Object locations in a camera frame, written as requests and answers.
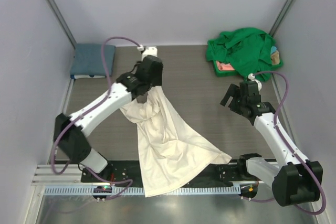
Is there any green plastic bin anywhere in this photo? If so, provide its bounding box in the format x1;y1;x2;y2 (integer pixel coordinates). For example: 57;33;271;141
205;39;284;77

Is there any cream white t shirt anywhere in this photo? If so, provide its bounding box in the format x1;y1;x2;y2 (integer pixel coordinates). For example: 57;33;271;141
120;87;232;197

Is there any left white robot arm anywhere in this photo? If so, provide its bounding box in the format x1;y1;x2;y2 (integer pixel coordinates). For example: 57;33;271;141
54;55;163;182

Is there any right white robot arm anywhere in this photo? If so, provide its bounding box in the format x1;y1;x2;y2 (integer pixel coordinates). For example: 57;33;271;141
220;81;323;207

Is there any pink t shirt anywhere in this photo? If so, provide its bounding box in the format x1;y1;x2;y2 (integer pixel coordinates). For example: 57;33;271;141
216;61;235;71

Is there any green t shirt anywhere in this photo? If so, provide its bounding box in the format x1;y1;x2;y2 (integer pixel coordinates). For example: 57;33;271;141
205;27;277;82

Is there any cyan blue t shirt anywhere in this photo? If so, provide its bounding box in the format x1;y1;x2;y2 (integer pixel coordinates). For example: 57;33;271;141
270;46;277;55

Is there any folded blue t shirt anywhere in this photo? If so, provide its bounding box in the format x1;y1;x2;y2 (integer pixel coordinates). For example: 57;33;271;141
70;43;107;79

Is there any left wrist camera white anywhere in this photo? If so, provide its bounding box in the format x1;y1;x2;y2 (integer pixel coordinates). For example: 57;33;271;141
137;45;158;61

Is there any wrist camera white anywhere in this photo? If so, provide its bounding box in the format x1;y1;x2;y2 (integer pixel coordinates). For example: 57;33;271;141
137;45;158;61
248;73;262;91

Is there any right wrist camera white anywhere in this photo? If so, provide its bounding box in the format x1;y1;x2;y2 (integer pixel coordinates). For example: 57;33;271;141
248;73;262;91

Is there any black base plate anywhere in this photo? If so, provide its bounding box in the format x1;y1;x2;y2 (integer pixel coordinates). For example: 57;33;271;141
80;158;266;188

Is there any slotted cable duct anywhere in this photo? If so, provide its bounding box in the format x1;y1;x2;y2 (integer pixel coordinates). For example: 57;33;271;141
44;185;241;196

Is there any right aluminium frame post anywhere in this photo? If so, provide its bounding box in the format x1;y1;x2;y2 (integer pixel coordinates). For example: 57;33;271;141
269;0;296;37

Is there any aluminium frame post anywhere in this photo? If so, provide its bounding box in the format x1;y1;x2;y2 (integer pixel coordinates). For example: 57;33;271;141
45;0;77;48
269;0;296;37

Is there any left aluminium frame post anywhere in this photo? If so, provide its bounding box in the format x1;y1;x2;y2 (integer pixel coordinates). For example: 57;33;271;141
45;0;77;48

